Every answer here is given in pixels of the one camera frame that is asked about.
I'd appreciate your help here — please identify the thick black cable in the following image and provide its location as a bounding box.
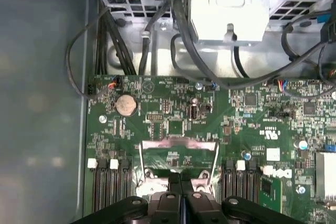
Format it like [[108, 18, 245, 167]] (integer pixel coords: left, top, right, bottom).
[[170, 0, 329, 90]]

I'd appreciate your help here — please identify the black drive cable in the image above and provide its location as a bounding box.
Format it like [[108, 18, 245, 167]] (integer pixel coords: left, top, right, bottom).
[[280, 11, 336, 62]]

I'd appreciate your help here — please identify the grey drive cage bracket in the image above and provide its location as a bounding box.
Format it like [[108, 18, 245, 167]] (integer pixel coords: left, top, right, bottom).
[[187, 0, 272, 48]]

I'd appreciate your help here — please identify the dark grey cable with clip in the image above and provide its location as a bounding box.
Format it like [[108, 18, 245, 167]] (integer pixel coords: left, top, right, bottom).
[[138, 0, 173, 76]]

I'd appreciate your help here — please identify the RAM slot white clip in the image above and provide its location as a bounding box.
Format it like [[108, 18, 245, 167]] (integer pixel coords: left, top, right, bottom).
[[88, 157, 98, 216], [235, 159, 246, 200], [109, 158, 119, 205]]

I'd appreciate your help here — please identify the silver coin battery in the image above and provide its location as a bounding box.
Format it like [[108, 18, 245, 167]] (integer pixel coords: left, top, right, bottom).
[[115, 94, 139, 116]]

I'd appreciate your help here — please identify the thin black wire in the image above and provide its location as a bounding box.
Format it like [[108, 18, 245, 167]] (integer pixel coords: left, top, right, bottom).
[[66, 6, 118, 100]]

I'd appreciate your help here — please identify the CPU socket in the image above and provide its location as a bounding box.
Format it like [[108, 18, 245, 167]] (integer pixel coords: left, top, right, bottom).
[[135, 179, 224, 205]]

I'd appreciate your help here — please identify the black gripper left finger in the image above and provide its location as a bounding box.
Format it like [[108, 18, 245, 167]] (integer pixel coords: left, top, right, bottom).
[[69, 171, 183, 224]]

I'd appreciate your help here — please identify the black open PC case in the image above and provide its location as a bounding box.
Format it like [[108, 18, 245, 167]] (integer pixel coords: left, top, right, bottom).
[[0, 0, 336, 224]]

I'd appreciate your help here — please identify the thin black looped cable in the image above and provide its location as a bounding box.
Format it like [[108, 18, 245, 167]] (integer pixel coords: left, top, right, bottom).
[[170, 34, 218, 88]]

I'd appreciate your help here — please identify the short black cable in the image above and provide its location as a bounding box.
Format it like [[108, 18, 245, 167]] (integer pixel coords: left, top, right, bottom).
[[233, 45, 253, 79]]

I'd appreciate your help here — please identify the silver chipset heatsink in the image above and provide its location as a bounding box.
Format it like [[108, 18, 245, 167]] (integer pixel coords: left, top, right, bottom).
[[314, 152, 336, 202]]

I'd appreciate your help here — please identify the black cable bundle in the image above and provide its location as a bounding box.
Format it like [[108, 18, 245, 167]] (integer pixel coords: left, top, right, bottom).
[[103, 11, 138, 76], [94, 15, 108, 76]]

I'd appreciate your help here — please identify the green motherboard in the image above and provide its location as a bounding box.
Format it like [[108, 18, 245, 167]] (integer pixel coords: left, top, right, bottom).
[[83, 74, 336, 224]]

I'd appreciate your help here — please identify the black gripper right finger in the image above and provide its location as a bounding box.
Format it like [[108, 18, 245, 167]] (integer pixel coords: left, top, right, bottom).
[[181, 173, 266, 224]]

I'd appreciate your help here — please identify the metal socket cover frame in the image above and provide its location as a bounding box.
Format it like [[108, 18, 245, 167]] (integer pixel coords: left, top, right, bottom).
[[138, 137, 221, 190]]

